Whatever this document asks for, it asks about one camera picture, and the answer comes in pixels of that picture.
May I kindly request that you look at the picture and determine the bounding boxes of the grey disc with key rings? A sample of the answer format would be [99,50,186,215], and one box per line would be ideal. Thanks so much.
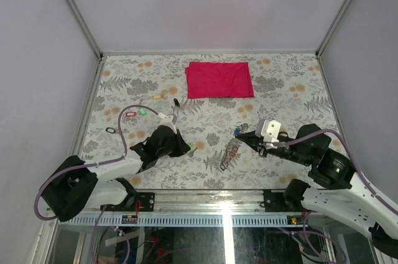
[220,122,249,171]

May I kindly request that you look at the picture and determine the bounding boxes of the green tag key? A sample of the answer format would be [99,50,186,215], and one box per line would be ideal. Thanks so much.
[138,108,147,116]
[188,143,197,157]

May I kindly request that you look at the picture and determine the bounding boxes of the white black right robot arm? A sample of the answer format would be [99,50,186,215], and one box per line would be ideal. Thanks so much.
[235,119,397,258]

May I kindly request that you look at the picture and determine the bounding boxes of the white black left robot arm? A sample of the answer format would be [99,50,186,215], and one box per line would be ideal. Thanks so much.
[38,125,190,222]

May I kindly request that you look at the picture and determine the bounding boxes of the black tag key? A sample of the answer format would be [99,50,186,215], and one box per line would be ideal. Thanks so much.
[174,98,181,108]
[105,127,116,134]

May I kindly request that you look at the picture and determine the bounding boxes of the yellow tag key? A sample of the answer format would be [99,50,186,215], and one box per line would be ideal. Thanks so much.
[152,91,167,100]

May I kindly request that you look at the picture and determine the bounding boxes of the red folded cloth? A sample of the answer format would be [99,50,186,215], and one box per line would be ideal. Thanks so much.
[185,61,254,99]

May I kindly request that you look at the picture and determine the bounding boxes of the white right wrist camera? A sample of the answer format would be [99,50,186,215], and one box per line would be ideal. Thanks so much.
[255,119,282,143]

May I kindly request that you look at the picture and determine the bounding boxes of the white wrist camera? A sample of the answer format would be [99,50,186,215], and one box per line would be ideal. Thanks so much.
[157,112,178,134]
[255,119,282,143]

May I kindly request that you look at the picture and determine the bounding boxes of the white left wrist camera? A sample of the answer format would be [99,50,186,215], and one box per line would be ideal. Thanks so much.
[157,112,178,134]

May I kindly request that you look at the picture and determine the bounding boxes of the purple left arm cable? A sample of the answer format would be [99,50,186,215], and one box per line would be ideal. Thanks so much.
[34,105,161,222]

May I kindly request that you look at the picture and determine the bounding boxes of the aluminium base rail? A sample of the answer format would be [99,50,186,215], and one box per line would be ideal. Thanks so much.
[45,188,382,215]

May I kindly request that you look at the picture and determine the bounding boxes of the white slotted cable duct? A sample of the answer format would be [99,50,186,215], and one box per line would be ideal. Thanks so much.
[66,213,302,227]

